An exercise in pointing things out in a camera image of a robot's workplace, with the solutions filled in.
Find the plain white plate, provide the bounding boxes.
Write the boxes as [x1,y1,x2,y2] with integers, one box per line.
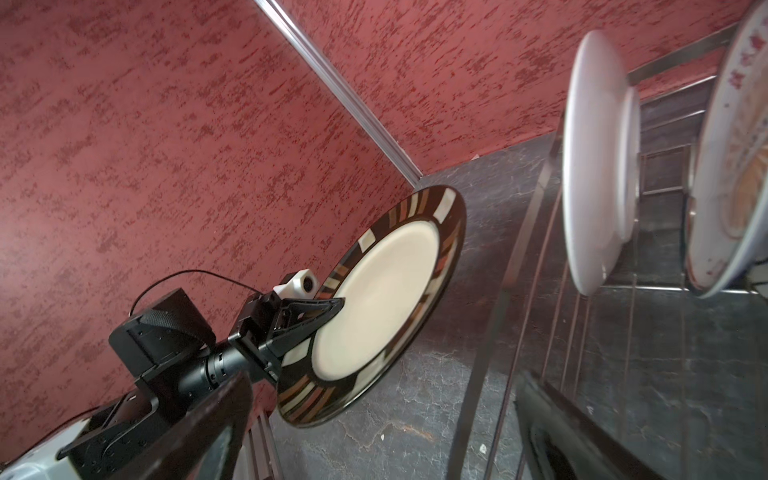
[562,30,641,296]

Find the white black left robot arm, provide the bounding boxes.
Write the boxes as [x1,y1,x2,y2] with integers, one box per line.
[1,289,345,479]

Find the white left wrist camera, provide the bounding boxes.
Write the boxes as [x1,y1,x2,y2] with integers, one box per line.
[273,269,319,299]

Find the white plate red flowers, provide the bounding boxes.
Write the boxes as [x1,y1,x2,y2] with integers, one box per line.
[685,1,767,298]

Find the metal wire dish rack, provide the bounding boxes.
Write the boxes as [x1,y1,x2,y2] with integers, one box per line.
[447,1,767,479]

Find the brown striped rim plate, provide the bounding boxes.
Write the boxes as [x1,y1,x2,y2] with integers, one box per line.
[277,185,467,428]

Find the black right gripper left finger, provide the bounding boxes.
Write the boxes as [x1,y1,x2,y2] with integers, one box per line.
[112,373,252,479]

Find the aluminium corner post left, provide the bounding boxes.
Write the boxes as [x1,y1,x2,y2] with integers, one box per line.
[254,0,423,187]

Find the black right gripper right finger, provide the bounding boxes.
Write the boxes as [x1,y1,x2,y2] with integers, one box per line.
[514,371,661,479]

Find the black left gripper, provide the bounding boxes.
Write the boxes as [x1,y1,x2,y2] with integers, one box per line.
[227,292,345,384]

